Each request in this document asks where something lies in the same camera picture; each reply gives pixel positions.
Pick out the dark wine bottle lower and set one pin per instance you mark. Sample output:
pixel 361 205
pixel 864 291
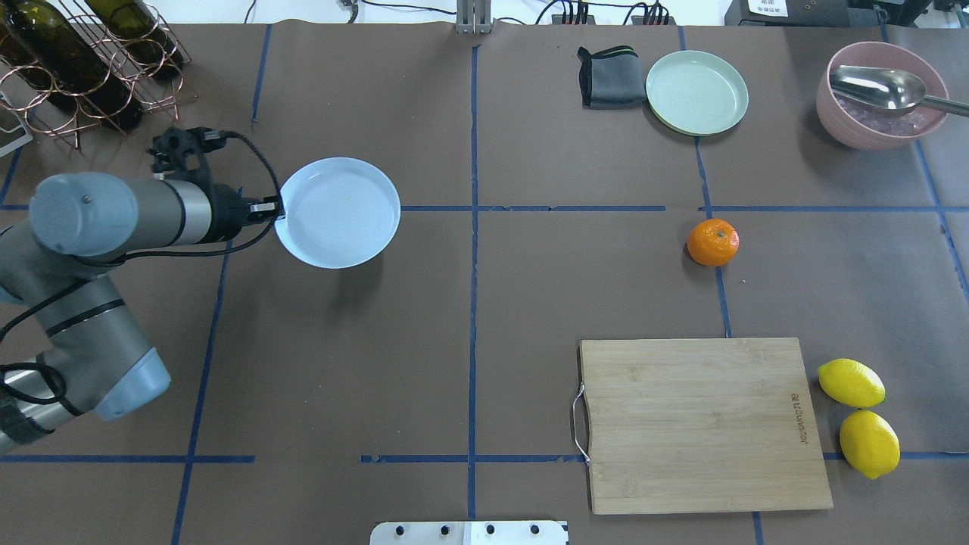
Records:
pixel 143 39

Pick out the dark wine bottle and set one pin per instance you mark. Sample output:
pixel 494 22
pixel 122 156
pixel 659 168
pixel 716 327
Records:
pixel 143 39
pixel 74 64
pixel 16 56

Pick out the upper yellow lemon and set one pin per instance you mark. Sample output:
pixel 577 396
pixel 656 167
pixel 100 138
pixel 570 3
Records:
pixel 869 444

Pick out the light blue plate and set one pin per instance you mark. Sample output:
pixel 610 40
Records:
pixel 339 212

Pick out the orange mandarin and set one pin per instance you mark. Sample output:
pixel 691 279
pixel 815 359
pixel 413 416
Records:
pixel 713 242

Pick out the yellow lemon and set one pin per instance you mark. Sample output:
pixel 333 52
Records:
pixel 869 444
pixel 852 383

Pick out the grey folded cloth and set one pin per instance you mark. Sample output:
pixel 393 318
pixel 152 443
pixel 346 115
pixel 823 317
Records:
pixel 611 79

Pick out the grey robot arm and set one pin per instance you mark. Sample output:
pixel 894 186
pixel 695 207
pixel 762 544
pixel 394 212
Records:
pixel 57 265

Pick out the bamboo cutting board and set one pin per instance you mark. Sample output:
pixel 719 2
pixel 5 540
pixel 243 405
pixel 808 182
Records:
pixel 700 425

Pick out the pink bowl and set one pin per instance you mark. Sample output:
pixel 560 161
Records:
pixel 865 128

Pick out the pale green plate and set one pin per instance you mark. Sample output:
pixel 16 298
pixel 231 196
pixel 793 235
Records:
pixel 696 93

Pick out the copper wire bottle rack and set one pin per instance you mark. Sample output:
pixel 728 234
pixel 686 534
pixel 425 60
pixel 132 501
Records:
pixel 56 114

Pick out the dark wine bottle upper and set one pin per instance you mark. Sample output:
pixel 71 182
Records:
pixel 74 64

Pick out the metal ladle spoon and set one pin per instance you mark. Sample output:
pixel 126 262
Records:
pixel 890 90

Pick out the lower yellow lemon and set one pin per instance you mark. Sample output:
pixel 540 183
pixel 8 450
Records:
pixel 852 383

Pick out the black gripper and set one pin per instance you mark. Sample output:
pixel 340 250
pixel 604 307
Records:
pixel 225 213

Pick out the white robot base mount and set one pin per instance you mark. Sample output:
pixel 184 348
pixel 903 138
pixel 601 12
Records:
pixel 472 532

